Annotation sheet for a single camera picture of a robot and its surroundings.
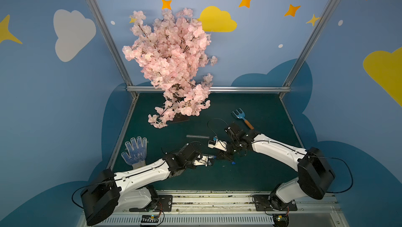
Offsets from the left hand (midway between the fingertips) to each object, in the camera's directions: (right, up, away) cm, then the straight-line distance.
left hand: (197, 147), depth 83 cm
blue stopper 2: (+20, -9, +3) cm, 23 cm away
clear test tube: (0, +3, +15) cm, 15 cm away
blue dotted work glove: (-36, -5, +7) cm, 37 cm away
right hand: (+12, -3, -1) cm, 12 cm away
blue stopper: (+9, +7, -11) cm, 15 cm away
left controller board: (-22, -31, -11) cm, 40 cm away
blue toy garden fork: (+30, +16, +24) cm, 42 cm away
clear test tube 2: (+8, -4, -2) cm, 9 cm away
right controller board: (+40, -32, -10) cm, 52 cm away
